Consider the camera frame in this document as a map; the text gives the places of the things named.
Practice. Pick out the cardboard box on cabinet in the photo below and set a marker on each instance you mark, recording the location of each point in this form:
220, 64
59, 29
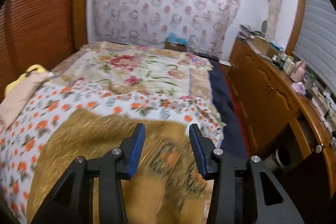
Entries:
263, 47

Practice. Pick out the circle patterned sheer curtain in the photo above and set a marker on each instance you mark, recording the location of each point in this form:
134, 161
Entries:
202, 23

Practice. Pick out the navy blue blanket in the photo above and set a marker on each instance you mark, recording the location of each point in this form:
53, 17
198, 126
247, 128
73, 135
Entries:
233, 141

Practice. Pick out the wooden louvered wardrobe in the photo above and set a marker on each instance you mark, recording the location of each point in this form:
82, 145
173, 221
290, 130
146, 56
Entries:
43, 32

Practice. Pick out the grey window blind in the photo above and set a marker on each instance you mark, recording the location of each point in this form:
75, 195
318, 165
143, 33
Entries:
316, 41

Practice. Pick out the white bottle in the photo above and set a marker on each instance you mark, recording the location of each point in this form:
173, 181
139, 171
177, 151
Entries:
288, 66

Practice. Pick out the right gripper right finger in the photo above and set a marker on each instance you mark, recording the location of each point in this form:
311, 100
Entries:
244, 190

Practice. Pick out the yellow plush toy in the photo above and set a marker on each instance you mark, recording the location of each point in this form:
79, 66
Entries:
33, 68

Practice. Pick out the wooden sideboard cabinet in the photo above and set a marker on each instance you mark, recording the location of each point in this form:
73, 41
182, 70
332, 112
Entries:
268, 104

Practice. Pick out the beige pillow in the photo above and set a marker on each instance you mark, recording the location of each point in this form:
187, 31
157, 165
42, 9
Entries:
16, 99

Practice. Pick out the pink tissue pack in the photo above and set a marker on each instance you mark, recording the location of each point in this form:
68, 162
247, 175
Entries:
299, 88

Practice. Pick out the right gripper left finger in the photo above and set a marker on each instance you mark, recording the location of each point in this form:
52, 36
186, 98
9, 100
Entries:
71, 199

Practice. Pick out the box with blue cloth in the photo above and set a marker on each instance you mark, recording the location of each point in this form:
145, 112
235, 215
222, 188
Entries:
176, 43

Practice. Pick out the floral cream blanket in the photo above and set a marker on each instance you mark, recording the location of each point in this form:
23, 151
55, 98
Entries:
122, 68

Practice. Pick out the brown gold patterned garment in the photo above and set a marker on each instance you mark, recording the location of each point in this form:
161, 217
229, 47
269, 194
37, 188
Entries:
167, 187

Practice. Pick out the pile of folded cloths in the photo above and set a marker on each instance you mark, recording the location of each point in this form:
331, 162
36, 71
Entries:
249, 33

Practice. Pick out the pink kettle jug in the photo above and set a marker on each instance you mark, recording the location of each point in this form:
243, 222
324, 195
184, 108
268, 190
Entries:
298, 72

